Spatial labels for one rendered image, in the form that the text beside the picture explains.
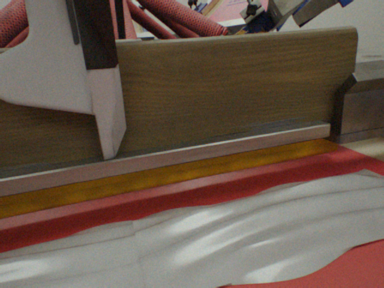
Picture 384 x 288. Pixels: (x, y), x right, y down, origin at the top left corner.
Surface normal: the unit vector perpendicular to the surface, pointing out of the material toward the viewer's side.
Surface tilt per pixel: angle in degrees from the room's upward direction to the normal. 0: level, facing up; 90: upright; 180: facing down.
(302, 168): 0
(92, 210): 0
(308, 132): 89
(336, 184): 31
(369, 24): 90
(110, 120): 104
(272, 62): 89
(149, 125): 89
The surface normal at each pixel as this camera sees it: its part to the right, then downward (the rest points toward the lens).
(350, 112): 0.29, 0.27
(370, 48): -0.95, 0.16
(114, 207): -0.07, -0.95
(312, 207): 0.07, -0.64
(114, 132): 0.90, 0.36
